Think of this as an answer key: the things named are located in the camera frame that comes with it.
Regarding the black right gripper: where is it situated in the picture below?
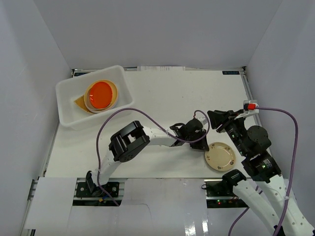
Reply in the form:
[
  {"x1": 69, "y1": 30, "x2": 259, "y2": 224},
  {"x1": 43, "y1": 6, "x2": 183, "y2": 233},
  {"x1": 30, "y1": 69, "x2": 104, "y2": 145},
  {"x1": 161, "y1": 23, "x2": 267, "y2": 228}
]
[{"x1": 207, "y1": 109, "x2": 248, "y2": 156}]

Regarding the beige floral round plate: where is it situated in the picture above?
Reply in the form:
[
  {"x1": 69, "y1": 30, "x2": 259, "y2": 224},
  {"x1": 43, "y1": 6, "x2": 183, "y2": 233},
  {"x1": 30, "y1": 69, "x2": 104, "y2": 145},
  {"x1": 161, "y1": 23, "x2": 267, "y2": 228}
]
[{"x1": 204, "y1": 142, "x2": 236, "y2": 172}]

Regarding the orange round plate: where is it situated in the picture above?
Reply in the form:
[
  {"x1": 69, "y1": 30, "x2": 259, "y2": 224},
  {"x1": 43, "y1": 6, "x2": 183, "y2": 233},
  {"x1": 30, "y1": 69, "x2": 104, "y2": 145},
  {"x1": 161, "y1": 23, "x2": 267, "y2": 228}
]
[{"x1": 89, "y1": 81, "x2": 113, "y2": 110}]

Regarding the yellow round plate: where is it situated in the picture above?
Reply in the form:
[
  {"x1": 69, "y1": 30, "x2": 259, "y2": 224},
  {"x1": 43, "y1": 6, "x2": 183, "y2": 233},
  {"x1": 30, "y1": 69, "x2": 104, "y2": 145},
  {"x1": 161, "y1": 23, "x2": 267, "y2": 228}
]
[{"x1": 83, "y1": 80, "x2": 118, "y2": 114}]

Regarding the woven bamboo fan tray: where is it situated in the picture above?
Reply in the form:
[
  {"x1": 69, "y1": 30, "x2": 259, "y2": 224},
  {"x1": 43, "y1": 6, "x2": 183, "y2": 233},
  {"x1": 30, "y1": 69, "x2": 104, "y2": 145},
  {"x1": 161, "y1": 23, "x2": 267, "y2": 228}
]
[{"x1": 74, "y1": 95, "x2": 87, "y2": 111}]

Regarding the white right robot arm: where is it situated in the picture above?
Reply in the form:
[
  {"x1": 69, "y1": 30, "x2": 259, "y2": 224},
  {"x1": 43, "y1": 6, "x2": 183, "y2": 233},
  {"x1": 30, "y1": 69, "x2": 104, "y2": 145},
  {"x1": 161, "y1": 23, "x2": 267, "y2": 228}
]
[{"x1": 207, "y1": 110, "x2": 315, "y2": 236}]

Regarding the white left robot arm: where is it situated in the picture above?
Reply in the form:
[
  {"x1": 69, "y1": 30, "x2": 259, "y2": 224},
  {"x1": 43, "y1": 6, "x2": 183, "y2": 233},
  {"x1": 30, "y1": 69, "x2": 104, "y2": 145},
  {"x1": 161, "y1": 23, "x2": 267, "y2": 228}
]
[{"x1": 86, "y1": 117, "x2": 209, "y2": 197}]

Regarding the white plastic bin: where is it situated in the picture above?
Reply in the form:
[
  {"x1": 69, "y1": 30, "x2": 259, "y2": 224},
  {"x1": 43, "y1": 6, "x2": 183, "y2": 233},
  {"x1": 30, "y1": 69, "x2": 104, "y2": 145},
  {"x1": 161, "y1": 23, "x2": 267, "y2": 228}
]
[{"x1": 56, "y1": 65, "x2": 134, "y2": 130}]

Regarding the paper sheet at back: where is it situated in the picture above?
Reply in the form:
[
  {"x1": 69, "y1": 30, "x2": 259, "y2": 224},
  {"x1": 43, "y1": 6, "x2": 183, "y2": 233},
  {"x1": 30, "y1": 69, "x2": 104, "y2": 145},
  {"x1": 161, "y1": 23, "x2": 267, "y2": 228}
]
[{"x1": 137, "y1": 66, "x2": 186, "y2": 71}]

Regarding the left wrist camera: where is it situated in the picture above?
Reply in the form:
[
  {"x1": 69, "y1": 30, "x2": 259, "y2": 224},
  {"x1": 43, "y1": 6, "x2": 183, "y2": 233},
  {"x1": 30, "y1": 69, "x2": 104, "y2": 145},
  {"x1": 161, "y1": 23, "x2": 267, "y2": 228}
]
[{"x1": 196, "y1": 117, "x2": 208, "y2": 126}]

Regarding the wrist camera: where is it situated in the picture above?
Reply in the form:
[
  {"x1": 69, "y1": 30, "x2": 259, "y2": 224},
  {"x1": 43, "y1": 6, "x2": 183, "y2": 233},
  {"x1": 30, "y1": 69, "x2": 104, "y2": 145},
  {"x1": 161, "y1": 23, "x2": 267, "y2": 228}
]
[
  {"x1": 196, "y1": 117, "x2": 208, "y2": 126},
  {"x1": 234, "y1": 100, "x2": 259, "y2": 120}
]

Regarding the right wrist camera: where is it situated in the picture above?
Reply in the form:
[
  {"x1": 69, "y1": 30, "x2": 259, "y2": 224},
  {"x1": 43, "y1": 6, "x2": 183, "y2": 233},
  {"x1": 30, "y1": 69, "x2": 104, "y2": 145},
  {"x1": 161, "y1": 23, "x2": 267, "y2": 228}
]
[{"x1": 234, "y1": 100, "x2": 259, "y2": 120}]

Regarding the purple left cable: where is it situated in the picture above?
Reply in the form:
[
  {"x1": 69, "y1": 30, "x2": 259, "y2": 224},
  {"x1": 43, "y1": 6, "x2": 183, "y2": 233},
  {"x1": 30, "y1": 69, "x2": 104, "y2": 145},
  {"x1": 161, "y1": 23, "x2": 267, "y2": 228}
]
[{"x1": 95, "y1": 107, "x2": 211, "y2": 207}]

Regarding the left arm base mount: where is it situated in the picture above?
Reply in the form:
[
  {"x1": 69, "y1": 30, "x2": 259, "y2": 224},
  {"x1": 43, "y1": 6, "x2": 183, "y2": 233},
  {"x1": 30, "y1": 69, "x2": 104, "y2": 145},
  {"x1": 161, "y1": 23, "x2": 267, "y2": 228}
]
[{"x1": 73, "y1": 182, "x2": 122, "y2": 207}]

